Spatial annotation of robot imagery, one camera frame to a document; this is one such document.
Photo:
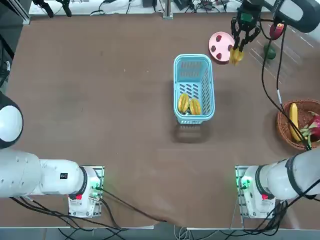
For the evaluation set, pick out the green avocado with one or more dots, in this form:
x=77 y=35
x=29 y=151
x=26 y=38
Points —
x=271 y=52

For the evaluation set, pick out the aluminium frame post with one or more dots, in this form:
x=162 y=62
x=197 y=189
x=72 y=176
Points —
x=168 y=10

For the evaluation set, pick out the dark equipment beside table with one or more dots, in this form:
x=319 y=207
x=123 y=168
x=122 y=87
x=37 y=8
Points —
x=5 y=72

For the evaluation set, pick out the yellow star fruit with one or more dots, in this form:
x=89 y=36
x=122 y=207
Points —
x=236 y=58
x=183 y=103
x=195 y=107

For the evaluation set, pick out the red apple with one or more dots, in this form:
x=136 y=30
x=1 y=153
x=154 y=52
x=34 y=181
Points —
x=275 y=32

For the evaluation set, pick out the clear acrylic display shelf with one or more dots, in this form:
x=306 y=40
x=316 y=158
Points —
x=287 y=57

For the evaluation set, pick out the brown wicker basket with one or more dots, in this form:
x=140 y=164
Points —
x=283 y=122

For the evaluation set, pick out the black hub red ports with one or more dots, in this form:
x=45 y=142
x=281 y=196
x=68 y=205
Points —
x=206 y=3

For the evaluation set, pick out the yellow banana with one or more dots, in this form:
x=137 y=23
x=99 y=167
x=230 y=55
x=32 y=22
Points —
x=293 y=117

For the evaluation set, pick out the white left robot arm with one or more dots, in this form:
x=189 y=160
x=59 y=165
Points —
x=50 y=175

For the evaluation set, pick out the blue plastic basket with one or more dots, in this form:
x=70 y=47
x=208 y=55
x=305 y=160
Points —
x=208 y=82

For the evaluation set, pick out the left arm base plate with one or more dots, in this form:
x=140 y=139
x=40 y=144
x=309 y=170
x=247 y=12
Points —
x=101 y=172

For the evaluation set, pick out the pink dragon fruit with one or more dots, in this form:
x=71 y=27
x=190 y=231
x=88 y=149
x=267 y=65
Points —
x=315 y=126

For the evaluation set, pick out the aluminium frame rail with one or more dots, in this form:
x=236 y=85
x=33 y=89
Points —
x=25 y=17

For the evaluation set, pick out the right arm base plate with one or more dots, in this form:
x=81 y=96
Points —
x=238 y=175

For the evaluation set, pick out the pink round plate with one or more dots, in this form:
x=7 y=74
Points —
x=223 y=43

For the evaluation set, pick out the black power adapter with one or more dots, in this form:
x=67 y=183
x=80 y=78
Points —
x=183 y=3

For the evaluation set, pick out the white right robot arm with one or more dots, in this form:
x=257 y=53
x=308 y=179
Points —
x=275 y=180

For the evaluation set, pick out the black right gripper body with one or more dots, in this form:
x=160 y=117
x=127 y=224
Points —
x=256 y=15

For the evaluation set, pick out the red strawberry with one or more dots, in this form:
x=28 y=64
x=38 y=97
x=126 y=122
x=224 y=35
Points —
x=219 y=38
x=230 y=47
x=214 y=48
x=219 y=56

